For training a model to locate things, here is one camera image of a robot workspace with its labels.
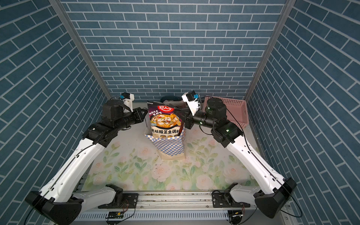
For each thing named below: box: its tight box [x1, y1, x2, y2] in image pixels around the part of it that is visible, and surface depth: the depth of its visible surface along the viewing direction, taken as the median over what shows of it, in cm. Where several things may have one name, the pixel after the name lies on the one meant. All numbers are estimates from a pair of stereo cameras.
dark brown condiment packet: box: [147, 100, 184, 139], surface depth 64 cm
